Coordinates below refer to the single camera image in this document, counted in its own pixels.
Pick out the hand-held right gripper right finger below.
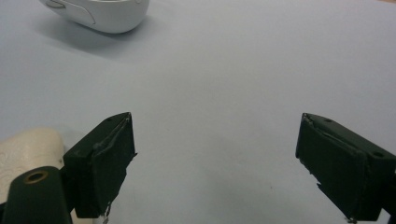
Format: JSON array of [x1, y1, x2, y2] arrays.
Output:
[[294, 112, 396, 222]]

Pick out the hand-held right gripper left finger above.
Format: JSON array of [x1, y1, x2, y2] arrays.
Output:
[[63, 111, 138, 219]]

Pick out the white computer mouse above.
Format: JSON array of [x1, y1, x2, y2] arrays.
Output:
[[39, 0, 150, 35]]

